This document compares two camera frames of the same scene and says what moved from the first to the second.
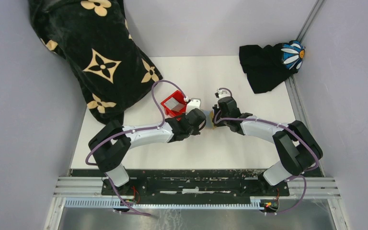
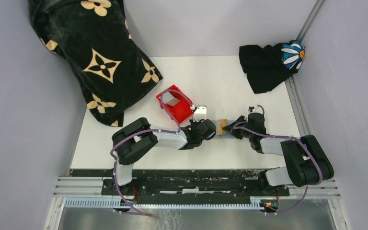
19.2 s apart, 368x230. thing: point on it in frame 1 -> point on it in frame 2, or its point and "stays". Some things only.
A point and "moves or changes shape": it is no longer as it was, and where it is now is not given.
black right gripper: x=219 y=123 -> x=230 y=128
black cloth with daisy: x=267 y=68 stays
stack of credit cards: x=172 y=104 -> x=168 y=98
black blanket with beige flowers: x=92 y=37 stays
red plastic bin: x=178 y=96 moves or changes shape
